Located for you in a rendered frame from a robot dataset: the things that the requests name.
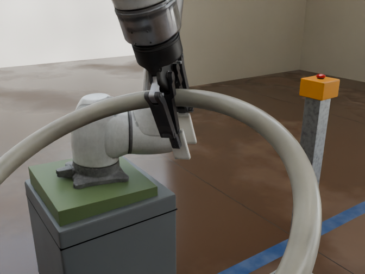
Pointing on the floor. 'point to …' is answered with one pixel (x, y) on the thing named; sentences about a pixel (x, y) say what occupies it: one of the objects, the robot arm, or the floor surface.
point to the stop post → (316, 117)
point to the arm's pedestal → (108, 237)
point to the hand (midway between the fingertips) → (182, 137)
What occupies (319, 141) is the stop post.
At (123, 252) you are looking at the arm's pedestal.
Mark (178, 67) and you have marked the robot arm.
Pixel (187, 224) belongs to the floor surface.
